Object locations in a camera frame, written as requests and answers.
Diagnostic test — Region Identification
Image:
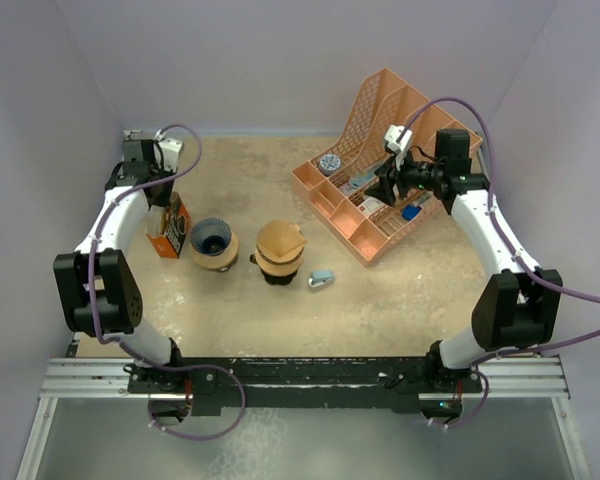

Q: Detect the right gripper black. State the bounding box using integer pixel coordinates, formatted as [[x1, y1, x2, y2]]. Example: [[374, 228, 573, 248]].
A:
[[365, 146, 444, 207]]

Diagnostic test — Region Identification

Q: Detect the orange coffee filter bag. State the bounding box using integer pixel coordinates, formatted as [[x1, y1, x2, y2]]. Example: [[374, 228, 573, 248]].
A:
[[145, 192, 191, 259]]

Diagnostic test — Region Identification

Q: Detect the blue ribbed dripper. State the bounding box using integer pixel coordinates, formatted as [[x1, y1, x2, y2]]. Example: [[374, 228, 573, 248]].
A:
[[190, 218, 232, 256]]

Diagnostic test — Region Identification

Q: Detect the brown paper coffee filter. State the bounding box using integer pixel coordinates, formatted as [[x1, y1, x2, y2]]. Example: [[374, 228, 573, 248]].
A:
[[256, 220, 307, 264]]

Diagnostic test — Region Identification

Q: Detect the wooden ring dripper stand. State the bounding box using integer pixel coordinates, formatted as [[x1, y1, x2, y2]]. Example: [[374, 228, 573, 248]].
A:
[[252, 250, 304, 277]]

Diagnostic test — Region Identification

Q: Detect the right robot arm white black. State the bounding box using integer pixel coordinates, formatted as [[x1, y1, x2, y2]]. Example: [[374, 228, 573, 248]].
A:
[[365, 125, 562, 391]]

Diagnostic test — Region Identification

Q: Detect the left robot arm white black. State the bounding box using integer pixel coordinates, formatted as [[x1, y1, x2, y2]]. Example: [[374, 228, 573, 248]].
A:
[[53, 138, 186, 392]]

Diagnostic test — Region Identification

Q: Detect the light blue scissors pack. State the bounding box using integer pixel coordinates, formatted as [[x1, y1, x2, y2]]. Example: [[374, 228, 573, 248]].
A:
[[348, 169, 375, 189]]

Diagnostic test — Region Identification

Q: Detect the white stapler box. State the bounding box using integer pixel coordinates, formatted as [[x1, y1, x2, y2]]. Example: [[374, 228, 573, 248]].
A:
[[358, 196, 386, 217]]

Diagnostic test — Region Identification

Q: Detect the blue stamp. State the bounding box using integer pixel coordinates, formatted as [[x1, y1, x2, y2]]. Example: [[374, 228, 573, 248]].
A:
[[401, 205, 422, 222]]

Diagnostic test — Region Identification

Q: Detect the peach plastic desk organizer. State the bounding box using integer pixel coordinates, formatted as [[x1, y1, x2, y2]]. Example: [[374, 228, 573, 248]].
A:
[[292, 69, 489, 267]]

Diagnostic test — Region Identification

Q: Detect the small blue stapler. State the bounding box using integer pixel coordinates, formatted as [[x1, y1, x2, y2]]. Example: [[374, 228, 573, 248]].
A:
[[308, 270, 335, 288]]

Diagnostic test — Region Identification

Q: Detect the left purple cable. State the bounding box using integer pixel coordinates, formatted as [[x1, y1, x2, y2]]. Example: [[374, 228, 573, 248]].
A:
[[87, 123, 249, 443]]

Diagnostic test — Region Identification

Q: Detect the purple cable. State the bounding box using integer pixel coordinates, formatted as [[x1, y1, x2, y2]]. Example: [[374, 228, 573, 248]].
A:
[[87, 123, 249, 443], [402, 97, 600, 431]]

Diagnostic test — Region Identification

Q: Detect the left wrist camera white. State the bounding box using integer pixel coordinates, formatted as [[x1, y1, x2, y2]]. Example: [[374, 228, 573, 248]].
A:
[[154, 131, 184, 174]]

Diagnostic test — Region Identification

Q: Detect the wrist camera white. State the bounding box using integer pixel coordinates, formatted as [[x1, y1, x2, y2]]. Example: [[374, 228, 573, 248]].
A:
[[383, 125, 413, 170], [154, 131, 184, 174]]

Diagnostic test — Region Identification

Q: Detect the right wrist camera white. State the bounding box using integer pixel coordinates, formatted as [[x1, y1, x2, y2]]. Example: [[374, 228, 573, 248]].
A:
[[383, 125, 413, 170]]

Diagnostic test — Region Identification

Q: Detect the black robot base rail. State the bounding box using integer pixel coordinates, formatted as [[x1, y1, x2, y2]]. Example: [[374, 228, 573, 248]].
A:
[[123, 356, 482, 416]]

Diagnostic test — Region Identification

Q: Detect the aluminium frame rail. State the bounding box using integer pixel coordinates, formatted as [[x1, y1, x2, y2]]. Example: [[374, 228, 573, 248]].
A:
[[15, 130, 592, 480]]

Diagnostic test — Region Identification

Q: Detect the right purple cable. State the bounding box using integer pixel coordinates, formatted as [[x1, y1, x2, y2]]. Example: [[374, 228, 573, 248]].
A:
[[402, 97, 600, 431]]

